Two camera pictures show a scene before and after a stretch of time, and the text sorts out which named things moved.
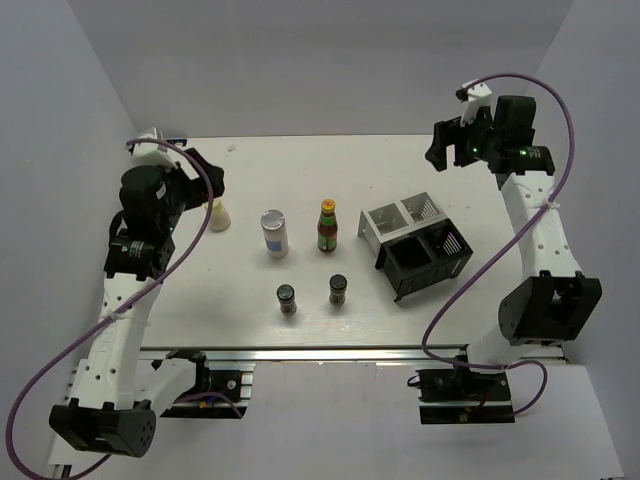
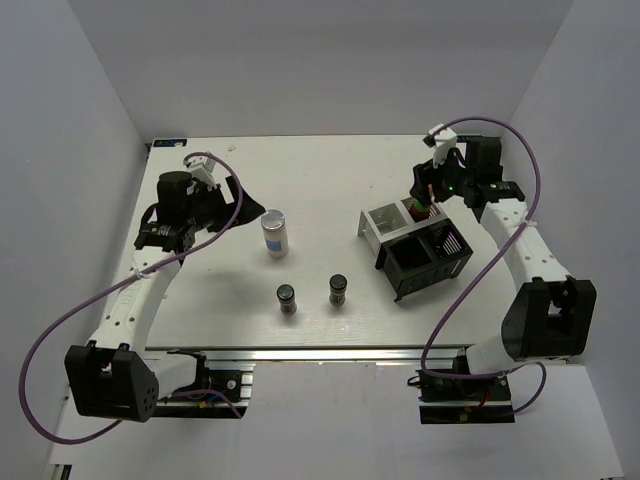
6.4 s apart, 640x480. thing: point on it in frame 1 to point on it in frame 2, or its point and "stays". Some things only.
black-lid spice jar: x=286 y=297 stays
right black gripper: x=443 y=133 to x=451 y=160
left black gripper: x=197 y=192 to x=227 y=210
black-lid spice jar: x=337 y=293 stays
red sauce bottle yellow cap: x=327 y=226 to x=418 y=211
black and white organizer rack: x=418 y=244 stays
